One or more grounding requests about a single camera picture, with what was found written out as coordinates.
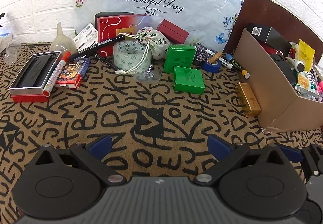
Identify blue cap marker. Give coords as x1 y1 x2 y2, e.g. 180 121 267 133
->
206 49 233 70

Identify patterned tape roll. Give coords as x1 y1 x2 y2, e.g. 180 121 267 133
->
113 40 152 74

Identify black box in bin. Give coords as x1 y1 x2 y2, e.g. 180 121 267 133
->
246 23 291 57

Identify blue tape roll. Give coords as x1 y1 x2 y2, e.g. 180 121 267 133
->
200 61 221 73

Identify playing card pack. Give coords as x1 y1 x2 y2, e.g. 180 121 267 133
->
54 58 90 89

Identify wooden clothespin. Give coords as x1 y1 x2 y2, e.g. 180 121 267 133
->
208 52 223 64

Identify dark red small box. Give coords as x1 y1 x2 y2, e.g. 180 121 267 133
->
157 19 189 44

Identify floral drawstring pouch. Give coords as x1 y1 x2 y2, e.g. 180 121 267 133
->
115 27 171 75

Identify black marker pen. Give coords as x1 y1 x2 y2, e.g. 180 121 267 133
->
69 34 125 61

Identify red white gift box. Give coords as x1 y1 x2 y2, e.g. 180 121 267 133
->
97 14 151 42

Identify black white speckled scrubber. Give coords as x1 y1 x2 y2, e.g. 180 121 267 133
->
193 43 210 65

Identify brown cardboard storage box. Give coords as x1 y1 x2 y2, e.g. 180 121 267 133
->
234 29 322 133

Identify clear adhesive hook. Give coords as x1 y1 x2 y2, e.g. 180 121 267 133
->
132 64 163 83

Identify clear plastic funnel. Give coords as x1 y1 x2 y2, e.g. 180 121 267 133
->
49 22 78 54

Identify white barcode card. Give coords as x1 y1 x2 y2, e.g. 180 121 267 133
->
73 23 98 52

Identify red white marker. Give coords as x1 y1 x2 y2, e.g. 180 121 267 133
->
43 51 71 97

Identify thin black pen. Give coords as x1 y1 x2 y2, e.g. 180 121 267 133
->
95 54 119 71

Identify red base open case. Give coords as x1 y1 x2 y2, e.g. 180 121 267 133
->
9 51 63 103

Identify green box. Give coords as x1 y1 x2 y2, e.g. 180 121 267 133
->
174 66 205 94
164 45 197 73

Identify yellow packet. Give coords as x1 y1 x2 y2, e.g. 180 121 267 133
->
298 39 315 72

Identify gold rectangular box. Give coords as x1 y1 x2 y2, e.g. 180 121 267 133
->
235 82 261 117

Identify letter pattern table mat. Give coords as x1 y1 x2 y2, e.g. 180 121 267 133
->
1 44 322 223

